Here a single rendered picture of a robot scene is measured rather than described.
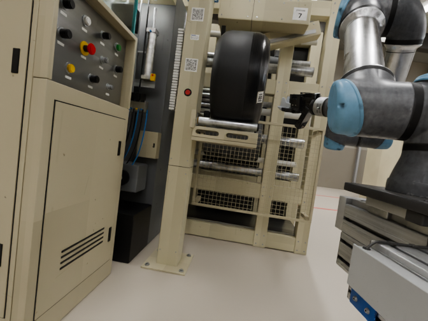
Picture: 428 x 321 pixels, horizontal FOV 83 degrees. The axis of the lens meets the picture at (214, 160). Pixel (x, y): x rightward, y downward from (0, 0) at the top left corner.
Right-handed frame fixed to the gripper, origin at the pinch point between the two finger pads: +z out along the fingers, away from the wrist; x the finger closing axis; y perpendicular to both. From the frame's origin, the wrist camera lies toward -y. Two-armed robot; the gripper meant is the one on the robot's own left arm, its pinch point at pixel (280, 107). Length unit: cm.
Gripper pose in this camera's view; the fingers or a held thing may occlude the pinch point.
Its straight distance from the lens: 122.4
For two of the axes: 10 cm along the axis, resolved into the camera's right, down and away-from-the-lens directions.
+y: -0.8, -9.4, -3.4
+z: -5.4, -2.5, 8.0
